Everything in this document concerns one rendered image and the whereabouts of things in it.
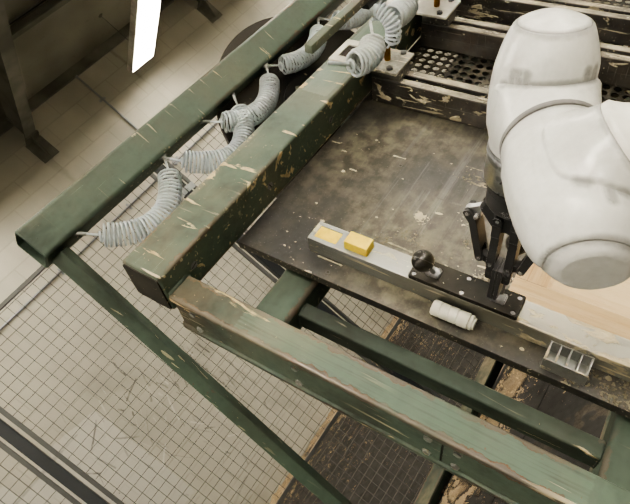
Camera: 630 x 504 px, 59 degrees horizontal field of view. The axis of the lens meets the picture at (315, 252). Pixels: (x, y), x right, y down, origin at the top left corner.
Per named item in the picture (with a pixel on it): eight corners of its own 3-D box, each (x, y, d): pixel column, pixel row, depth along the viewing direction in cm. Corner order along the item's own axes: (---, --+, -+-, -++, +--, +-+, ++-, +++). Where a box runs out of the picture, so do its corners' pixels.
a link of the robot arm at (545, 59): (475, 118, 69) (489, 192, 61) (490, -6, 58) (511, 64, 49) (566, 113, 68) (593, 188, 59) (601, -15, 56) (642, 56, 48)
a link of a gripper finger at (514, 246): (520, 204, 75) (531, 207, 74) (510, 257, 83) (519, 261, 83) (510, 223, 73) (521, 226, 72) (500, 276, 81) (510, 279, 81)
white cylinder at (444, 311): (428, 317, 100) (470, 335, 97) (429, 307, 98) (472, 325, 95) (435, 305, 102) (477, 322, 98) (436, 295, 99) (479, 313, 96)
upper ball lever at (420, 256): (440, 287, 100) (427, 273, 88) (421, 279, 102) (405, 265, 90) (448, 268, 101) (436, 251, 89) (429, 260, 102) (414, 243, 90)
